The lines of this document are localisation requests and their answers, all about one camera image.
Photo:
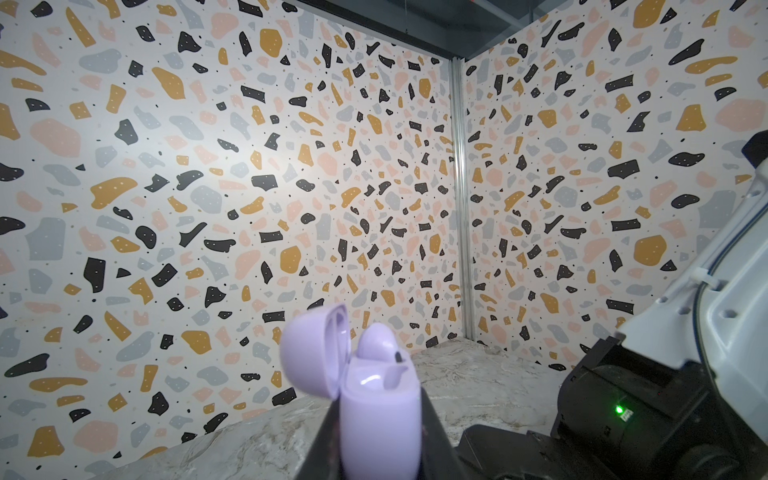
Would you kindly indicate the purple earbud charging case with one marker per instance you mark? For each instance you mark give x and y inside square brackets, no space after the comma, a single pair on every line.
[380,403]

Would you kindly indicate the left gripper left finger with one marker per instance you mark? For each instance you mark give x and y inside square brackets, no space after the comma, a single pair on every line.
[323,461]

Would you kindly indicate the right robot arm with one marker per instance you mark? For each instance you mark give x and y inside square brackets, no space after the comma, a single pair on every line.
[679,392]

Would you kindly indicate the purple earbud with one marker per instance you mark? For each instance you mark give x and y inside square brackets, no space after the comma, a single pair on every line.
[378,343]

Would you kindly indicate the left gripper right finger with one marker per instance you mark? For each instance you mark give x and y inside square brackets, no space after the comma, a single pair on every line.
[439,460]

